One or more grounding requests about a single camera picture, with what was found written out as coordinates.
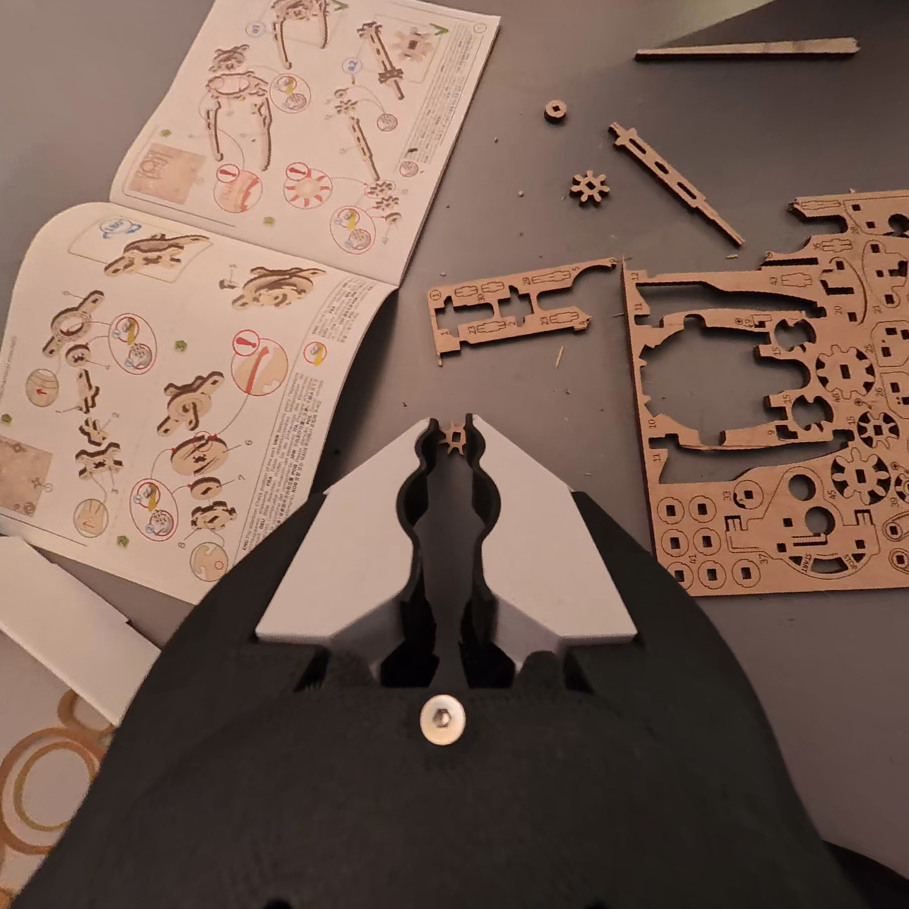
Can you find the paper instruction booklet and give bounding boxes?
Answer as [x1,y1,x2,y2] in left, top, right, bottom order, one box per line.
[0,0,502,606]

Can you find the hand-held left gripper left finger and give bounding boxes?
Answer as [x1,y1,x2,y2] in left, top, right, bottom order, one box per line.
[254,418,441,684]

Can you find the white cardboard box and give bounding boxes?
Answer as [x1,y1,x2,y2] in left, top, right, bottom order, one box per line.
[0,536,161,874]

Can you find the laser-cut wooden parts sheet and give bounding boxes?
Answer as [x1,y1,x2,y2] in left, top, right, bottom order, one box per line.
[621,188,909,599]

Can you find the long thin wooden strip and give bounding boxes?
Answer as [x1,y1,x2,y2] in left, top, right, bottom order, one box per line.
[634,38,861,63]

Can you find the wooden frame offcut piece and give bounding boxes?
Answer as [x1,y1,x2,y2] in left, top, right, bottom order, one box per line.
[426,257,620,367]

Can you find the slotted wooden axle piece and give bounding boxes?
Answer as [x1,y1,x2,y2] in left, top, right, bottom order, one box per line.
[608,122,745,247]

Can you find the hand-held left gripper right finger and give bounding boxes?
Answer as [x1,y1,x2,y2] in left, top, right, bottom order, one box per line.
[463,413,638,670]

